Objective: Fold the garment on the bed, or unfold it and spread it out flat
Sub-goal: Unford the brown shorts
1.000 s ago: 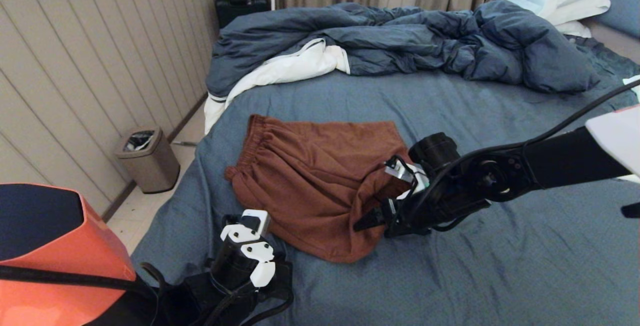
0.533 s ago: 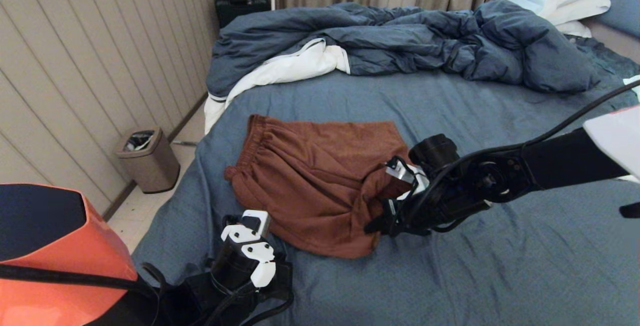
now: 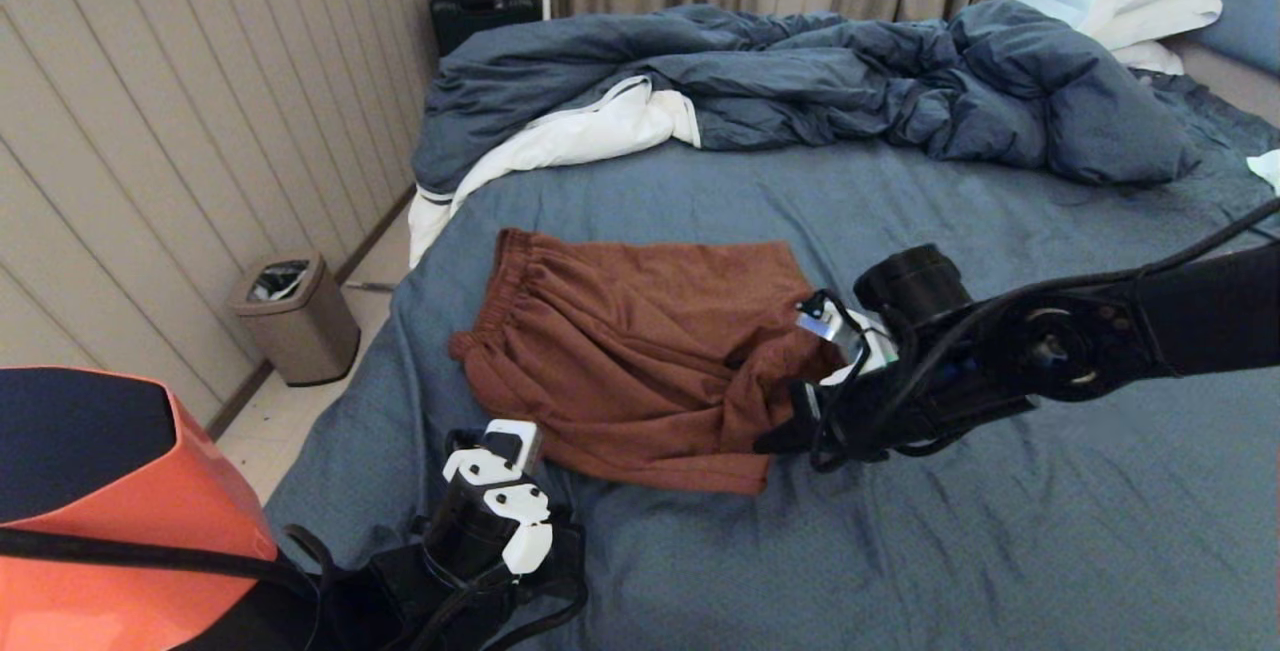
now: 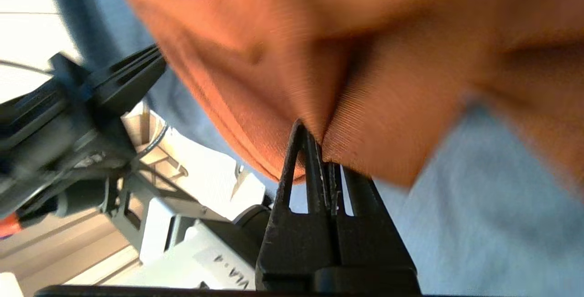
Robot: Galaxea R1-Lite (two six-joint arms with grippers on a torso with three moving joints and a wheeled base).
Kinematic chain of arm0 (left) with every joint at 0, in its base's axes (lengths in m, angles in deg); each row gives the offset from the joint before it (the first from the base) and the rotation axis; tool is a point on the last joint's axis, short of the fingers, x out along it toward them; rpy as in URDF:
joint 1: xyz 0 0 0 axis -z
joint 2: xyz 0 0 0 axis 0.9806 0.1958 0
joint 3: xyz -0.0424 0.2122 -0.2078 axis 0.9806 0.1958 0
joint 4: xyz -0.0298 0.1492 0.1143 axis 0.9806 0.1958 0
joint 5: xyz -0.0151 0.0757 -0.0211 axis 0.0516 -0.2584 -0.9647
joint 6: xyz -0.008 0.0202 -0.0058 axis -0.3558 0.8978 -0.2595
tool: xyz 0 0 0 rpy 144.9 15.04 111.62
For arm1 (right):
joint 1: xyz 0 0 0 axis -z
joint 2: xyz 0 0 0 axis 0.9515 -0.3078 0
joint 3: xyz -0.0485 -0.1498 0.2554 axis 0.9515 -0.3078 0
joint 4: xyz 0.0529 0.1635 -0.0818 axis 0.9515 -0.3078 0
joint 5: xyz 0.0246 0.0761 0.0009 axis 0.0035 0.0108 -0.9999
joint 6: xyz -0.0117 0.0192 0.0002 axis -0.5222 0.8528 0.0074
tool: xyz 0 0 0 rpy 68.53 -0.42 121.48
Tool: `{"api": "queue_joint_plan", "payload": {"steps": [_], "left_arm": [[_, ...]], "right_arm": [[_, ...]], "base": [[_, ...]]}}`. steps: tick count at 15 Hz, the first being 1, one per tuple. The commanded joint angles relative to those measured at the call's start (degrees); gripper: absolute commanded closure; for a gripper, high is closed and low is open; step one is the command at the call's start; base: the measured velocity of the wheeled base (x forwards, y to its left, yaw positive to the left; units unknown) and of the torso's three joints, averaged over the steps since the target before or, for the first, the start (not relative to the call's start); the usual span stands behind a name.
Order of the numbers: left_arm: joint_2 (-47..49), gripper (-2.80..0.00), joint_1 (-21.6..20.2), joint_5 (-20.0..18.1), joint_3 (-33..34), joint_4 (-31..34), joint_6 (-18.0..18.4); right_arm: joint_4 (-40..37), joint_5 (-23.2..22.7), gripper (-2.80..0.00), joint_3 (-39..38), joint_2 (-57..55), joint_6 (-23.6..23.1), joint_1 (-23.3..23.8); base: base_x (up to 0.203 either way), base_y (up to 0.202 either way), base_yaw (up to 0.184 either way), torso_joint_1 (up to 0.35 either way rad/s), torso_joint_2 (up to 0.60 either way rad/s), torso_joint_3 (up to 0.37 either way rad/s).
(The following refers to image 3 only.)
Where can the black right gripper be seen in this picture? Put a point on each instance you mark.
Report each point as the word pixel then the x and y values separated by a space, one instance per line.
pixel 930 401

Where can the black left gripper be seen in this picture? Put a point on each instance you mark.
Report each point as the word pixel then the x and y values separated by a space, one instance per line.
pixel 470 531

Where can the rust brown shorts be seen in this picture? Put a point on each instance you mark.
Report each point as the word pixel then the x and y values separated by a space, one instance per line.
pixel 620 371

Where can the blue bed sheet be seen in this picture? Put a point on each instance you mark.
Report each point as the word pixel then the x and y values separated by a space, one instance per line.
pixel 1000 551

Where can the beige trash bin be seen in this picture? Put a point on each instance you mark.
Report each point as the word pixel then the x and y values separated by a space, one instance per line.
pixel 305 336

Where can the black bin liner bag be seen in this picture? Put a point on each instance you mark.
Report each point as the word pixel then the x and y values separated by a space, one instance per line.
pixel 278 281

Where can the rumpled dark blue duvet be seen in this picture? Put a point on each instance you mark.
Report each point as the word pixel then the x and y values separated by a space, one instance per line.
pixel 850 81

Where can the white blanket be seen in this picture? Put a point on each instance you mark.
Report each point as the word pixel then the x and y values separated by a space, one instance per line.
pixel 580 133

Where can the small white pillow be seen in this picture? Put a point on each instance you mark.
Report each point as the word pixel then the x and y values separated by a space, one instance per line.
pixel 1150 59

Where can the black suitcase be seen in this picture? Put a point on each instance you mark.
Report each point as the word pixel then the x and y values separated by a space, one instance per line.
pixel 480 19

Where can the pale crumpled cloth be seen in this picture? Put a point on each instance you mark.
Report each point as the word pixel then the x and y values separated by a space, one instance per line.
pixel 1268 169

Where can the flat white pillow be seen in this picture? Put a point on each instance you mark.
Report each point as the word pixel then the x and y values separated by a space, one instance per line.
pixel 1165 19

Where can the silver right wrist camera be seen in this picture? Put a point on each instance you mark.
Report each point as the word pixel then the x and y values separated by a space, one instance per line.
pixel 840 331

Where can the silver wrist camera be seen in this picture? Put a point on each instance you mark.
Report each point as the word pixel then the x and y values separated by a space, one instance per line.
pixel 840 331
pixel 512 439

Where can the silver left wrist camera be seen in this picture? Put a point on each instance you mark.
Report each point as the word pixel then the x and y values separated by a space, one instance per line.
pixel 512 439

